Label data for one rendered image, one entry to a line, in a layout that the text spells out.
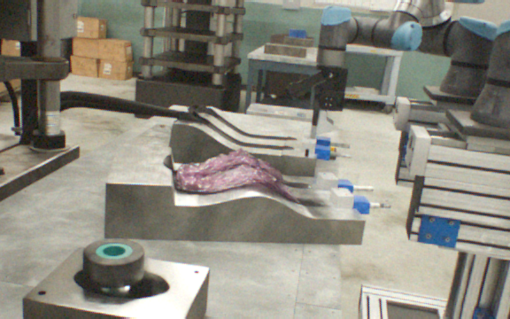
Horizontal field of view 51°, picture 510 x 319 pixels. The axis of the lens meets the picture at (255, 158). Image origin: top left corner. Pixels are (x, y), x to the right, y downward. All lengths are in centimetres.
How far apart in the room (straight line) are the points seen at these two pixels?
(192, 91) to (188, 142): 409
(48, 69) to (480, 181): 113
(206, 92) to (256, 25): 272
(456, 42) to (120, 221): 118
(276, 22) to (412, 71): 207
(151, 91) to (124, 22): 299
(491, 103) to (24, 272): 99
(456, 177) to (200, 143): 62
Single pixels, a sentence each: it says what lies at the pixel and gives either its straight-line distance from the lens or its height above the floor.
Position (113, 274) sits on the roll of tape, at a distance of 72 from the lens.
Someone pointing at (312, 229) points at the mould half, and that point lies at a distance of 105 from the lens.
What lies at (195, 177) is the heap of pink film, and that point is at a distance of 108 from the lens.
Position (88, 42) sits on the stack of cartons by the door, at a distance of 822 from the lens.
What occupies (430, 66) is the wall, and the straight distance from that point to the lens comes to 806.
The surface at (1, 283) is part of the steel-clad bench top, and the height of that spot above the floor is 80.
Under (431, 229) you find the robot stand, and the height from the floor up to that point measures 77.
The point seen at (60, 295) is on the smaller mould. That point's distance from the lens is 72.
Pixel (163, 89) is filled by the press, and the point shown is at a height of 34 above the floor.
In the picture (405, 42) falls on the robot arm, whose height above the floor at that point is 119.
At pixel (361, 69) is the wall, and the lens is 794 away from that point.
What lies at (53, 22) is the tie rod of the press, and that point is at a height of 114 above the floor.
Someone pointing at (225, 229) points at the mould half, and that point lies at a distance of 102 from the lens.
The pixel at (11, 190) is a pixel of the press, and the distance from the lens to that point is 140.
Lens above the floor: 124
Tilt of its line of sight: 16 degrees down
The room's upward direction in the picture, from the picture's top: 6 degrees clockwise
